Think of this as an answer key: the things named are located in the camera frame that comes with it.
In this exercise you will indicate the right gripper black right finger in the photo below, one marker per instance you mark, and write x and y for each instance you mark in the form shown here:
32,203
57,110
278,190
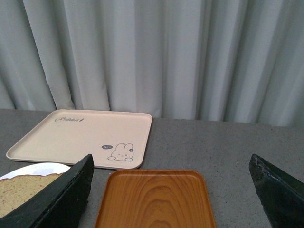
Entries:
281,195

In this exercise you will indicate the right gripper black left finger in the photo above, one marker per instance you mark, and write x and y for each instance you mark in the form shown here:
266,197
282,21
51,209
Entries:
60,204

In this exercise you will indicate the white round plate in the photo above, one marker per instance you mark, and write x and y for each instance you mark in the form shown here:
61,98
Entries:
42,169

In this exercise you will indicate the bread slice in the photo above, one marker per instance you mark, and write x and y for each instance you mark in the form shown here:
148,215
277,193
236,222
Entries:
17,190

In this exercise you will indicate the brown wooden tray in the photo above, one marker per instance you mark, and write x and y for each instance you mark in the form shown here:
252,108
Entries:
155,199

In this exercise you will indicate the beige rabbit tray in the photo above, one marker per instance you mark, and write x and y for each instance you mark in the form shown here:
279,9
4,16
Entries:
116,140

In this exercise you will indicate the grey-white curtain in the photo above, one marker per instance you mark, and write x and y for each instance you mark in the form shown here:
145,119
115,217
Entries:
213,60

